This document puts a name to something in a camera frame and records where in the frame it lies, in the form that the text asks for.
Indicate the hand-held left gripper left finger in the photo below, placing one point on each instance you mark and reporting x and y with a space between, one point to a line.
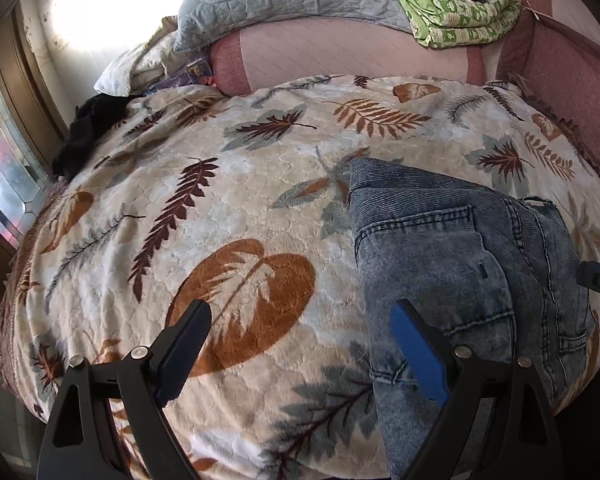
180 355

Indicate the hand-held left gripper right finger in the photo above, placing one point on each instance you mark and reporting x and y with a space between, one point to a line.
420 355

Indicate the blue denim pants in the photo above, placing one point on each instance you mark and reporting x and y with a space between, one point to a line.
430 240

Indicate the leaf-print fleece blanket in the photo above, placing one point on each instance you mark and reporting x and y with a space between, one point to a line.
230 195

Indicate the wood-framed window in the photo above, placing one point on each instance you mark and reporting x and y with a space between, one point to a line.
5 180

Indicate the black cloth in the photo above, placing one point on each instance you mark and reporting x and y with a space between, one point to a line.
90 120

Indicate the purple printed packet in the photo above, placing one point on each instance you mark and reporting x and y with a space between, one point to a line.
197 72

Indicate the white pillow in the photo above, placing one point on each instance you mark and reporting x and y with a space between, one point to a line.
125 72

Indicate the green patterned blanket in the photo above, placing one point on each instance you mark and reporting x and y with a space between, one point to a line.
445 17

